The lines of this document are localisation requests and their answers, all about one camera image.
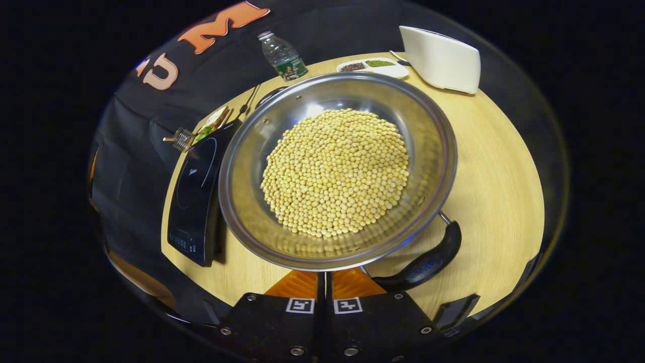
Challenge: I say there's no white toaster appliance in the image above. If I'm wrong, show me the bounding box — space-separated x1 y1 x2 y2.
399 25 481 95

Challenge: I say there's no black backdrop cloth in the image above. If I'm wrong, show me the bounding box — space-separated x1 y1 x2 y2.
87 0 567 326

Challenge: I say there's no sandwich with lettuce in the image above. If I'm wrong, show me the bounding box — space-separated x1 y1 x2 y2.
194 105 233 144

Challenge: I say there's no steel pot with black handles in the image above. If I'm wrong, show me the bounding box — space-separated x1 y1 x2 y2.
218 72 463 292

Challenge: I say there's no black cable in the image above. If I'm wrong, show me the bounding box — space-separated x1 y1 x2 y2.
238 83 262 117

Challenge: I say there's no white divided plate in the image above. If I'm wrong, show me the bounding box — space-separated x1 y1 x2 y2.
336 57 410 80

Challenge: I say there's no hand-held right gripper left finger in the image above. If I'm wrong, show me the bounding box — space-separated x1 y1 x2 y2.
214 270 323 363

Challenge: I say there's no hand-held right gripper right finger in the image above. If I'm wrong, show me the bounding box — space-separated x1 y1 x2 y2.
325 267 444 363

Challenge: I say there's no clear plastic water bottle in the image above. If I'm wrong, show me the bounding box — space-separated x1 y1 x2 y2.
257 30 309 82

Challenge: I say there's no black induction cooktop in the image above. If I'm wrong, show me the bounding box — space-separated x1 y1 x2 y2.
167 118 242 268

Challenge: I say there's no pile of yellow soybeans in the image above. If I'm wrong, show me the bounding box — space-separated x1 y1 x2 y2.
261 108 410 238

